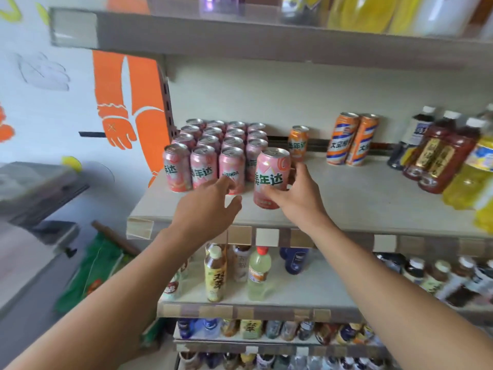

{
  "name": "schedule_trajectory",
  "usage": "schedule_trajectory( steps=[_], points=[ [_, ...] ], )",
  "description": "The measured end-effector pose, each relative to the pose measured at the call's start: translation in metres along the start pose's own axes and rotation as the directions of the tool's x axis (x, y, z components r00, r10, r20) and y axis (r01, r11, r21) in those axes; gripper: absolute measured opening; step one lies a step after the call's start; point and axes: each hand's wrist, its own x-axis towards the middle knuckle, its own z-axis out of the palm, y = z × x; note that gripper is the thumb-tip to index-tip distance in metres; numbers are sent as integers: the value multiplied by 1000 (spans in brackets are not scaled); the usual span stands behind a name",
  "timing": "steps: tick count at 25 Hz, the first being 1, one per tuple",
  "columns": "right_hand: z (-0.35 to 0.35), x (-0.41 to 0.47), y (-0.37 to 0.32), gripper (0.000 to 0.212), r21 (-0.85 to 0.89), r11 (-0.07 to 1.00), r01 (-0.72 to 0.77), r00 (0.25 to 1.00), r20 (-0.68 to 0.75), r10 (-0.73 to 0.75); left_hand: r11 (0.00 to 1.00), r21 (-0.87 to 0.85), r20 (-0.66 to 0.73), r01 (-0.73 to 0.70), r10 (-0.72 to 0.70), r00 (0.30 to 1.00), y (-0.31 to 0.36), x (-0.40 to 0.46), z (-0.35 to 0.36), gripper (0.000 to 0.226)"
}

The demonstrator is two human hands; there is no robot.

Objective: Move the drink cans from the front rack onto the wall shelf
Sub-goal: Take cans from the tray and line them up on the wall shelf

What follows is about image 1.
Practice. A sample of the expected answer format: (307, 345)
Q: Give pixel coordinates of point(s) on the person's left hand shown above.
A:
(204, 215)

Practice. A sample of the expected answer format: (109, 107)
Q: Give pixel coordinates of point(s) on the group of capped tea bottles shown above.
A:
(435, 281)

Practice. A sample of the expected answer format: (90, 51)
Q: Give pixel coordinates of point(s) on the yellow round disc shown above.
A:
(72, 163)

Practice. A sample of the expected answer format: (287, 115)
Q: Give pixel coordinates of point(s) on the row of tall drink bottles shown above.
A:
(443, 157)

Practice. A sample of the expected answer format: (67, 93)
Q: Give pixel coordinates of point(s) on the pale green drink bottle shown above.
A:
(259, 277)

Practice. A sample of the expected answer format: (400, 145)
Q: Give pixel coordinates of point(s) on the white paper notice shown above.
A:
(23, 258)

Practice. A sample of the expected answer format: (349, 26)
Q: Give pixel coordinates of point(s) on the small clear bottle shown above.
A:
(242, 265)

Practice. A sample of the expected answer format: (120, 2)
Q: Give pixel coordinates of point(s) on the person's right forearm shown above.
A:
(404, 304)

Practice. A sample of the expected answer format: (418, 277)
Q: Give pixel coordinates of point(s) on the tall orange striped can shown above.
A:
(341, 142)
(364, 140)

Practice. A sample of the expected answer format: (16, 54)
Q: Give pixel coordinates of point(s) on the clear round disc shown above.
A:
(98, 173)

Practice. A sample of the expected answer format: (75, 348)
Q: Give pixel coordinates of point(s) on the pink can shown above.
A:
(271, 165)

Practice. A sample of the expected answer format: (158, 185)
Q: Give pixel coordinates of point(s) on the person's right hand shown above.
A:
(304, 208)

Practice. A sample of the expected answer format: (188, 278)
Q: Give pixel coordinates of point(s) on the row of red cans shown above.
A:
(204, 169)

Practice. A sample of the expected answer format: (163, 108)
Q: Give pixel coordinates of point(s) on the yellow label tea bottle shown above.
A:
(215, 281)

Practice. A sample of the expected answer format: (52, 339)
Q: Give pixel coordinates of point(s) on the steel counter machine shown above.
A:
(57, 231)

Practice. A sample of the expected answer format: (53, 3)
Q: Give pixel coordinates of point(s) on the cluster of white milk bottles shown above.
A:
(171, 289)

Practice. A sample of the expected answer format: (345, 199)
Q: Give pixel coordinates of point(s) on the dark blue round bottle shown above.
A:
(296, 262)

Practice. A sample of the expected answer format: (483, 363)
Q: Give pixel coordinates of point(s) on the rows of small bottles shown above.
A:
(250, 329)

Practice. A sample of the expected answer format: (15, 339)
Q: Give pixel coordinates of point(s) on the small orange can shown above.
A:
(298, 144)

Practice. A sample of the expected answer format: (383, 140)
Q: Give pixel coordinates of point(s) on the clear food display cover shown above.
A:
(34, 188)

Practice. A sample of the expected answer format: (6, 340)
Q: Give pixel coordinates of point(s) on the wooden stick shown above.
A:
(115, 238)

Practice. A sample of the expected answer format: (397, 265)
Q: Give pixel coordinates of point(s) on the person's left forearm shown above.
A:
(108, 312)

